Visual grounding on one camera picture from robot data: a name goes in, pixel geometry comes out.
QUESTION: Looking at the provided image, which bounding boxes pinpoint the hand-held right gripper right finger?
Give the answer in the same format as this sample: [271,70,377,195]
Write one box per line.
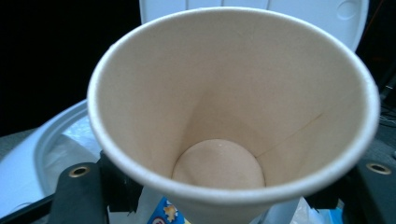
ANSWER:
[306,158,396,224]

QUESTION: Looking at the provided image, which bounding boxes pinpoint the blue printed snack packet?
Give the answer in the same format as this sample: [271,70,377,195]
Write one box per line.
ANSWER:
[146,196,191,224]

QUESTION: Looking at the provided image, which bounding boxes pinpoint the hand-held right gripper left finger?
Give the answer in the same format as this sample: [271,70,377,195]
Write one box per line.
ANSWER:
[46,150,144,224]

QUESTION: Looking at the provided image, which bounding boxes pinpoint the white pedal trash can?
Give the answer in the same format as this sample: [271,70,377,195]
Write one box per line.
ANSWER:
[0,0,370,220]

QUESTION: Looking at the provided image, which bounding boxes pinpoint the beige paper cup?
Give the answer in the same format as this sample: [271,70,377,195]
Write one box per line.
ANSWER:
[86,6,381,224]

